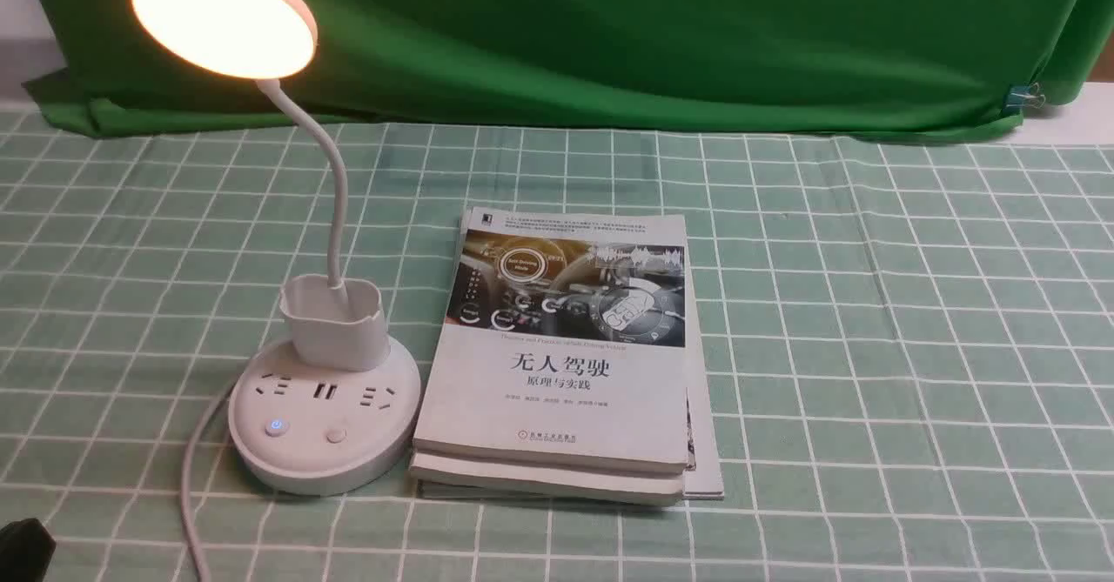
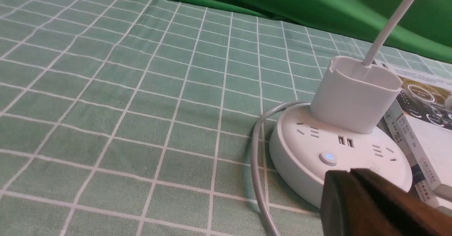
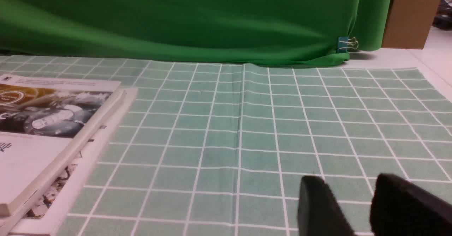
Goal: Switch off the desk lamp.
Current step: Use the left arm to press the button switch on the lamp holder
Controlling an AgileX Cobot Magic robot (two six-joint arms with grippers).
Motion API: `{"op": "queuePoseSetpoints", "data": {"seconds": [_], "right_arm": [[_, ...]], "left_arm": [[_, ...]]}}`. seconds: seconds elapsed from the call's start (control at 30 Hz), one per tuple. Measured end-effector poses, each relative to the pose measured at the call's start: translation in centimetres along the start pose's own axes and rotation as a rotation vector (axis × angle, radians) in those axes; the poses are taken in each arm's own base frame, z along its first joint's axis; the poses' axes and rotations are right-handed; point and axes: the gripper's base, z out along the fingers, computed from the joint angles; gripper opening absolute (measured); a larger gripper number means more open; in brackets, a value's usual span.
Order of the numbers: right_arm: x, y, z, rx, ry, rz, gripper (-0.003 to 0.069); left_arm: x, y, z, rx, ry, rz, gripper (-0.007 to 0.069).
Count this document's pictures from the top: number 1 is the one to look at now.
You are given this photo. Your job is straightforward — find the blue binder clip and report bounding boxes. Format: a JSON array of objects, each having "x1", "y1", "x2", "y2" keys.
[{"x1": 1003, "y1": 83, "x2": 1046, "y2": 115}]

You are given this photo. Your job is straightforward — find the green backdrop cloth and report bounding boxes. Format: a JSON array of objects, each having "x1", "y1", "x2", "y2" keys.
[{"x1": 27, "y1": 0, "x2": 1111, "y2": 143}]

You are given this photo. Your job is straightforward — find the middle white book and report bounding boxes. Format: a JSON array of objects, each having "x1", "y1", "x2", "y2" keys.
[{"x1": 409, "y1": 452, "x2": 685, "y2": 506}]

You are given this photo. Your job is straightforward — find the bottom thin white book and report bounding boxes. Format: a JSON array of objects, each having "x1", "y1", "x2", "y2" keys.
[{"x1": 418, "y1": 365, "x2": 725, "y2": 502}]

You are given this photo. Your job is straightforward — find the white lamp power cord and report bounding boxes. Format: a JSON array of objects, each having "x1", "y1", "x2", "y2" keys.
[{"x1": 180, "y1": 375, "x2": 240, "y2": 582}]

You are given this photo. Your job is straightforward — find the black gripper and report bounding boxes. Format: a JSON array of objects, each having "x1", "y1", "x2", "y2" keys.
[{"x1": 1, "y1": 518, "x2": 57, "y2": 581}]

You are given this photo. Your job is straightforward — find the top white self-driving book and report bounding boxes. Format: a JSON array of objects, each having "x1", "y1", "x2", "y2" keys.
[{"x1": 413, "y1": 208, "x2": 688, "y2": 474}]

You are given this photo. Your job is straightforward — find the white desk lamp with sockets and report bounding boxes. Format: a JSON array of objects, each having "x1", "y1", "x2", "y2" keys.
[{"x1": 131, "y1": 0, "x2": 421, "y2": 496}]

